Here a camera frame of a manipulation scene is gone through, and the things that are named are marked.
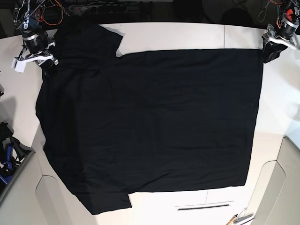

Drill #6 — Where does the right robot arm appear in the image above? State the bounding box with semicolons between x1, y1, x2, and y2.
12;0;65;73

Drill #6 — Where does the yellow pencil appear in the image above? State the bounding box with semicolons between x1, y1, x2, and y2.
226;214;238;225

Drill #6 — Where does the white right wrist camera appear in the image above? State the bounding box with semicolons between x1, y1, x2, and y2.
11;57;27;73

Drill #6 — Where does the black ruler strip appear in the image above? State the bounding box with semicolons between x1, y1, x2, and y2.
177;204;230;211

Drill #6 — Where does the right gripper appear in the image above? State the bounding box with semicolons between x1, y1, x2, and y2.
20;31;59;78

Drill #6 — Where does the black T-shirt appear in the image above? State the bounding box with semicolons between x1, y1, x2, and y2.
36;20;263;215

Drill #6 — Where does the white power strip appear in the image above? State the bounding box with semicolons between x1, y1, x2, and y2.
68;3;128;15

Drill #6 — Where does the blue black clamp tool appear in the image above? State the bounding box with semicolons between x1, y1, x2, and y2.
0;122;31;188

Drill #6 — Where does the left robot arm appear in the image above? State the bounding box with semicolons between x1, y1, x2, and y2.
262;0;300;64

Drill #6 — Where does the grey pen tool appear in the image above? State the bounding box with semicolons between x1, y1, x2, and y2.
233;214;254;225

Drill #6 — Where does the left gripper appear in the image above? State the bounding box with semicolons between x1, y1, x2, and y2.
262;20;300;64

